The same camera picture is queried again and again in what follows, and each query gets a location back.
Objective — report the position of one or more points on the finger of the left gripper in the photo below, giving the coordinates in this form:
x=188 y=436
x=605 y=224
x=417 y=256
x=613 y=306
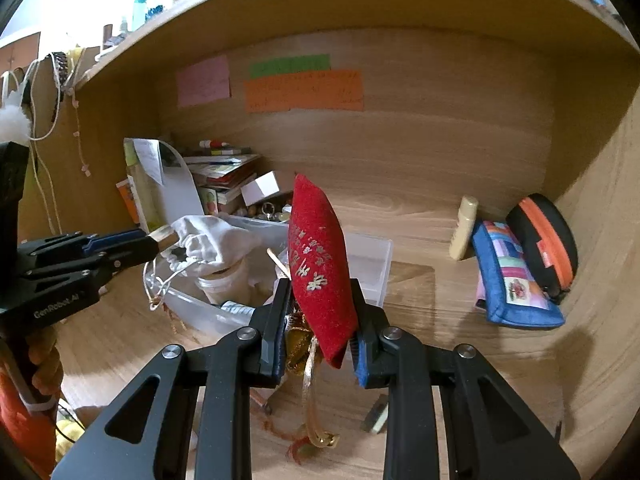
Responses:
x=69 y=247
x=83 y=277

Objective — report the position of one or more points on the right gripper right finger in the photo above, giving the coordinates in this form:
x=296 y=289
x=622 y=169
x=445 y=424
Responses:
x=490 y=431

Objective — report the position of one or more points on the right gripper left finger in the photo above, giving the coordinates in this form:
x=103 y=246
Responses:
x=144 y=433

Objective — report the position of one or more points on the red embroidered pouch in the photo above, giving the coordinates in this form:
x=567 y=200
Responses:
x=319 y=269

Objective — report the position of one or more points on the left hand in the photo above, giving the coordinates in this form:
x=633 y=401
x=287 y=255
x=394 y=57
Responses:
x=43 y=353

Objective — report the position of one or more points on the orange booklet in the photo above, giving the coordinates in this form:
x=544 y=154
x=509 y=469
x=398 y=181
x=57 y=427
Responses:
x=125 y=191

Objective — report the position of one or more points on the clear plastic storage bin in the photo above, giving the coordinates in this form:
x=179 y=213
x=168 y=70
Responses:
x=266 y=266

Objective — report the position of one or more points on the white round jar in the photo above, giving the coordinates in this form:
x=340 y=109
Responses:
x=228 y=285

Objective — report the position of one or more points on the dark bottle with label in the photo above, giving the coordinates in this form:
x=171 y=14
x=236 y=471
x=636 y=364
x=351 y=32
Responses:
x=241 y=311

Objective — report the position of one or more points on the stack of books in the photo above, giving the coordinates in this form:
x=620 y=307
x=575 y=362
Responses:
x=219 y=175

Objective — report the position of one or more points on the blue patchwork pencil case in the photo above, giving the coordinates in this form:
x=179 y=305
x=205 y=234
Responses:
x=506 y=289

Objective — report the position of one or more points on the small white box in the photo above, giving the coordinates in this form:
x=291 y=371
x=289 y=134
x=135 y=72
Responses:
x=269 y=185

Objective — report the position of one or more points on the pink sticky note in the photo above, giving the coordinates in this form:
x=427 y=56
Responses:
x=203 y=82

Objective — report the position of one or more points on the cream lotion tube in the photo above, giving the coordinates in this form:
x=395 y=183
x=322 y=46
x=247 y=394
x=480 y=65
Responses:
x=467 y=214

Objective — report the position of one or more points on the black orange zip case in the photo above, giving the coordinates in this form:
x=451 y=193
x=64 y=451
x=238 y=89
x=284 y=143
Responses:
x=548 y=244

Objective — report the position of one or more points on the green sticky note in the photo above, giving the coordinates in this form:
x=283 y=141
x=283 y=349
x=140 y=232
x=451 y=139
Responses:
x=290 y=65

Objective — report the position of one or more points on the orange sticky note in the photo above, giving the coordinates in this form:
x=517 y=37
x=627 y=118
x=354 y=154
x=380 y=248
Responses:
x=313 y=90

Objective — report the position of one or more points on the white drawstring pouch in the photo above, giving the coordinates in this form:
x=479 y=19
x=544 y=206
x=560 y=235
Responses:
x=191 y=247

